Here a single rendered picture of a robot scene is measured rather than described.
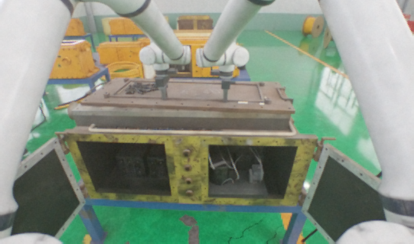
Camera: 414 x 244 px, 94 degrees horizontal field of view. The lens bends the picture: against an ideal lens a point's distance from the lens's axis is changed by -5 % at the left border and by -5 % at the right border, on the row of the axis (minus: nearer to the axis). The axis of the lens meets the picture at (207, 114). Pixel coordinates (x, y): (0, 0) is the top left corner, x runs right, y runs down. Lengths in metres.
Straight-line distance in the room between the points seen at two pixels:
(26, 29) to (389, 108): 0.65
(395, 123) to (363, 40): 0.15
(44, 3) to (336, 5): 0.57
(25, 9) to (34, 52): 0.08
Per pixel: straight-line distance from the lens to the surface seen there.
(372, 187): 1.19
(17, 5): 0.54
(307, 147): 1.30
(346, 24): 0.49
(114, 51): 7.66
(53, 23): 0.54
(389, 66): 0.46
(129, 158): 1.67
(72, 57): 4.49
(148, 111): 1.23
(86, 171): 1.59
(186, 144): 1.20
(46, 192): 1.48
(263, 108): 1.19
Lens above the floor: 1.89
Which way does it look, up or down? 29 degrees down
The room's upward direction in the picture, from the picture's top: straight up
